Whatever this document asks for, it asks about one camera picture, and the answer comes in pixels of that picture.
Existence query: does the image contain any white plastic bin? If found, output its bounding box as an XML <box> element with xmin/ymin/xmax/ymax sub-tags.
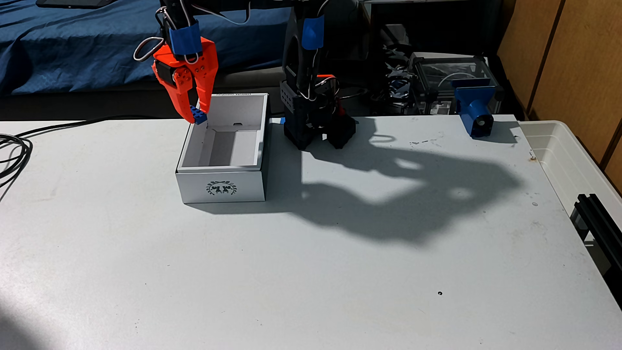
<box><xmin>519</xmin><ymin>120</ymin><xmax>622</xmax><ymax>219</ymax></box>

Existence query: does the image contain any coiled black cable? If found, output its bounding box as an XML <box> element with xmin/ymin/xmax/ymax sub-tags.
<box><xmin>0</xmin><ymin>134</ymin><xmax>33</xmax><ymax>200</ymax></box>

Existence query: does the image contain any dark flat tablet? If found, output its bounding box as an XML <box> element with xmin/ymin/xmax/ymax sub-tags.
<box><xmin>35</xmin><ymin>0</ymin><xmax>117</xmax><ymax>9</ymax></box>

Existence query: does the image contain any clear plastic case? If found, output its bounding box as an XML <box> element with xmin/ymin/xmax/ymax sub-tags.
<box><xmin>410</xmin><ymin>52</ymin><xmax>504</xmax><ymax>116</ymax></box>

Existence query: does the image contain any black white patterned item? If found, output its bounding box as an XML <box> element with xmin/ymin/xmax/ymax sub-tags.
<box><xmin>381</xmin><ymin>24</ymin><xmax>415</xmax><ymax>100</ymax></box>

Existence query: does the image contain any long black cable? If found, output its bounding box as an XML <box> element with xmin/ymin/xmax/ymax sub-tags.
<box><xmin>0</xmin><ymin>115</ymin><xmax>163</xmax><ymax>142</ymax></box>

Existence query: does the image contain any wooden cabinet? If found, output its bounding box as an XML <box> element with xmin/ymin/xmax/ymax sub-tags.
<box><xmin>498</xmin><ymin>0</ymin><xmax>622</xmax><ymax>191</ymax></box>

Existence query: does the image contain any blue printed camera mount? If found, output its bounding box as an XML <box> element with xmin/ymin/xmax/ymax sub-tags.
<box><xmin>452</xmin><ymin>78</ymin><xmax>497</xmax><ymax>139</ymax></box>

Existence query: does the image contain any white cardboard box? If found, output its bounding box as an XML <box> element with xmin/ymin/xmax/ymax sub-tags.
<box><xmin>175</xmin><ymin>92</ymin><xmax>269</xmax><ymax>204</ymax></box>

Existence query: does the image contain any black aluminium extrusion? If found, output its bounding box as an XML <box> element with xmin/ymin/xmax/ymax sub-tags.
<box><xmin>571</xmin><ymin>193</ymin><xmax>622</xmax><ymax>308</ymax></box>

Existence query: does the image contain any blue bed cover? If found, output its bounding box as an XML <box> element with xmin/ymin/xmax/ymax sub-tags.
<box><xmin>0</xmin><ymin>0</ymin><xmax>292</xmax><ymax>96</ymax></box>

